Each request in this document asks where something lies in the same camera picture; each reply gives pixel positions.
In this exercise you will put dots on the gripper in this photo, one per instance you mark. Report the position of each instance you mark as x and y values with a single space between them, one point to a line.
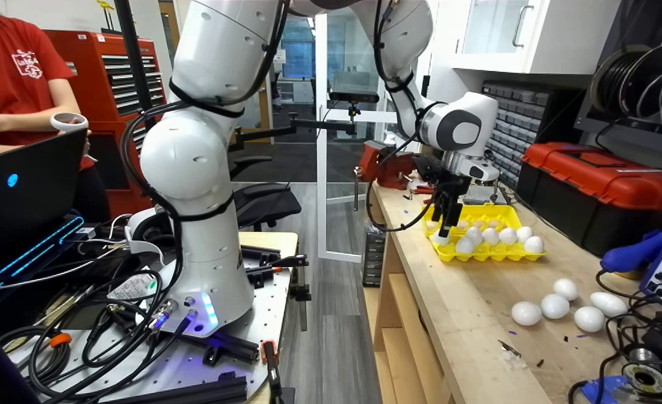
433 168

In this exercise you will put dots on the white egg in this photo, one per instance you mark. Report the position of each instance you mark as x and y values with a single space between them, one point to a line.
491 236
533 244
475 233
608 303
439 241
525 233
589 318
555 306
465 246
565 289
526 313
508 236

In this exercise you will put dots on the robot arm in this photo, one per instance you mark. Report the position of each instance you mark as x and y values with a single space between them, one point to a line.
196 157

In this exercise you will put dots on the yellow egg tray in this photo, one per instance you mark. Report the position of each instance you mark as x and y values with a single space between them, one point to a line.
485 255

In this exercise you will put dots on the red bench vise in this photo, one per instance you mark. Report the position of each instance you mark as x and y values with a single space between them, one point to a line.
384 165

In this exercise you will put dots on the stack of black boxes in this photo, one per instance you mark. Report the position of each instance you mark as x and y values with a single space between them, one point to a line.
374 255

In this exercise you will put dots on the grey small parts cabinet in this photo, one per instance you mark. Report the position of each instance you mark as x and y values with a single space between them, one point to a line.
513 129

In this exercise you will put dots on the metal tweezers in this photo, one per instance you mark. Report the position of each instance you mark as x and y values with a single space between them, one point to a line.
509 348

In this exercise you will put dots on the red and black toolbox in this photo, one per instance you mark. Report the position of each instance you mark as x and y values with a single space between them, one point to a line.
600 191

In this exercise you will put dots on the black office chair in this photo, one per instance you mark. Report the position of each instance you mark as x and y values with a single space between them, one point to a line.
266 202

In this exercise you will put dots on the stack of black aluminium bars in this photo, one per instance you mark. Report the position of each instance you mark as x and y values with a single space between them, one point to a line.
269 264

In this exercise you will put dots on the black and orange clamp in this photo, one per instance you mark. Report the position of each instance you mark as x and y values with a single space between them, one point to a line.
272 365

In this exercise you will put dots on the solder spool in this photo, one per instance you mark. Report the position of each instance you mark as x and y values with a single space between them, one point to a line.
645 373

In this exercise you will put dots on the black aluminium bar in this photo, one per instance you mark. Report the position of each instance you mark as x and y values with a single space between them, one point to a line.
185 393
224 345

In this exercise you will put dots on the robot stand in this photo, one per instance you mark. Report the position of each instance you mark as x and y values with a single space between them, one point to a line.
196 367

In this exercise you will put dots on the white headset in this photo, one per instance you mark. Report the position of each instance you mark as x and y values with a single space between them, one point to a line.
140 230

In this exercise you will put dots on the red tool chest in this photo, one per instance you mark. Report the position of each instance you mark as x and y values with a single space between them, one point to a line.
106 84

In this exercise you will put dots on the hand controller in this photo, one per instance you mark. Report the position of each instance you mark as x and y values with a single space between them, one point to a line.
68 121

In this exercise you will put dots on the black laptop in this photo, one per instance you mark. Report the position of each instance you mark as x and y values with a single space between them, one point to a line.
22 185

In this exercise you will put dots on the person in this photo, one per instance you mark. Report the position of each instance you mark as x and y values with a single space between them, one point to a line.
10 73

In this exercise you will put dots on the glass partition with white frame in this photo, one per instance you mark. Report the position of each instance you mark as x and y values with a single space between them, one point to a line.
322 140

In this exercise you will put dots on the camera on mount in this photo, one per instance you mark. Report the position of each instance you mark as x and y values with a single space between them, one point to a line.
353 96

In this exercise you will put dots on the white wall cabinet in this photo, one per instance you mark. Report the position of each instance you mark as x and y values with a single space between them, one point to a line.
555 39

